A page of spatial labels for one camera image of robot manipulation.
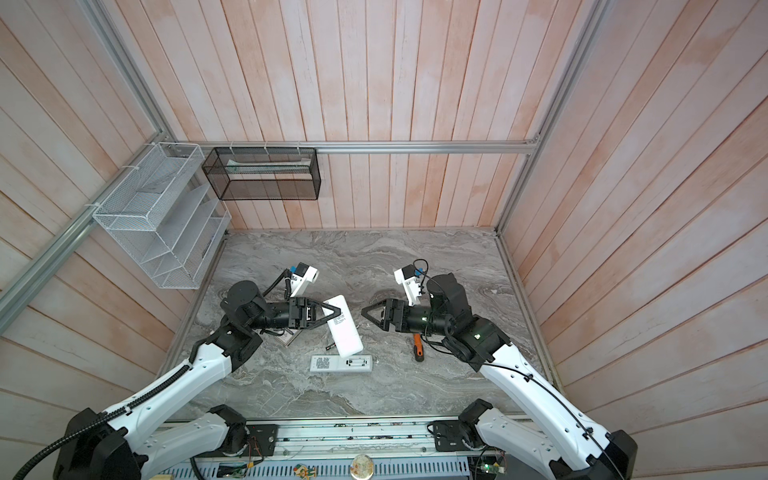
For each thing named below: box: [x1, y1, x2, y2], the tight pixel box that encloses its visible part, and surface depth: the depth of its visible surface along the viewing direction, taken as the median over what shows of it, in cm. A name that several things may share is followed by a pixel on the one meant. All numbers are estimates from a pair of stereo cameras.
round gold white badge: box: [350, 454, 375, 480], surface depth 71 cm
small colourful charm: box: [293, 463, 317, 480], surface depth 71 cm
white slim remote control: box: [310, 355, 373, 373], surface depth 86 cm
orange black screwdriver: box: [413, 333, 424, 362], surface depth 88 cm
